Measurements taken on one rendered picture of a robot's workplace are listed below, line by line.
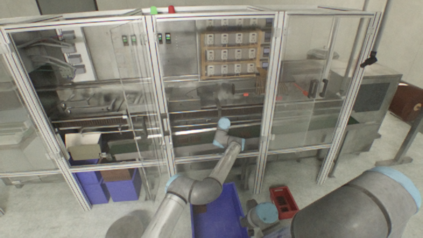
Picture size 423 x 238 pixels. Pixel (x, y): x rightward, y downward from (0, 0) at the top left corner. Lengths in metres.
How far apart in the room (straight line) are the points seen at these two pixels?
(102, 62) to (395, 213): 2.13
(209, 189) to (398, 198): 0.77
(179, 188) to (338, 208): 0.78
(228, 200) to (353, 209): 1.66
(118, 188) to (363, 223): 2.15
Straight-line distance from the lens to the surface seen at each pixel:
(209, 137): 1.96
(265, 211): 1.00
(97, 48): 2.14
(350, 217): 0.47
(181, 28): 1.96
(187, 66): 2.04
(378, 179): 0.54
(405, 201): 0.55
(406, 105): 3.03
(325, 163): 2.47
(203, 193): 1.07
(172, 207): 1.06
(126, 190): 2.36
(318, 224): 0.48
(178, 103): 1.77
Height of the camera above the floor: 1.89
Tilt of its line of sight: 29 degrees down
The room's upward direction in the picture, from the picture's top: 1 degrees counter-clockwise
